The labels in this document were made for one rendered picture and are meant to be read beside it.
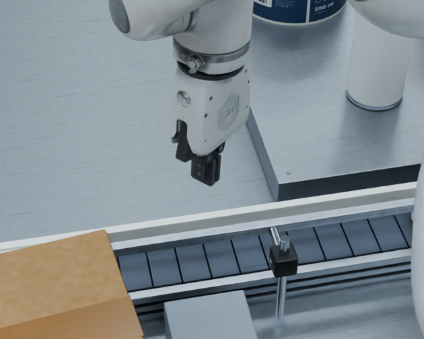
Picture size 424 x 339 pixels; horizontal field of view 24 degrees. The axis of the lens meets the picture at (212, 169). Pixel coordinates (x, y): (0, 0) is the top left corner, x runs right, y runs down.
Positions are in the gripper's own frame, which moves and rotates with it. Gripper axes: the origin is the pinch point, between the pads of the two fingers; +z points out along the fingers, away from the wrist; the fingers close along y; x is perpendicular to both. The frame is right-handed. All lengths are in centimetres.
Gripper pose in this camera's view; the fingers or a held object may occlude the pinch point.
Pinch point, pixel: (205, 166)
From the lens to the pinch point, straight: 117.1
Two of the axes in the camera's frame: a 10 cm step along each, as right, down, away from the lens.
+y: 5.8, -5.0, 6.4
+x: -8.1, -4.0, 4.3
